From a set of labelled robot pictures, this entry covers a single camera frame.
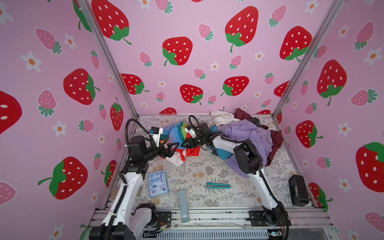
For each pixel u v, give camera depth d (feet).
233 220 2.48
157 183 2.63
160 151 2.21
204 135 2.75
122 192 1.51
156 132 2.18
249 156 2.09
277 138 3.33
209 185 2.80
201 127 2.75
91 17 2.34
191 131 3.05
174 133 3.16
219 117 3.64
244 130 3.19
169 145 2.18
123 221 1.31
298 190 2.45
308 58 2.83
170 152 2.20
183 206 2.42
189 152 3.07
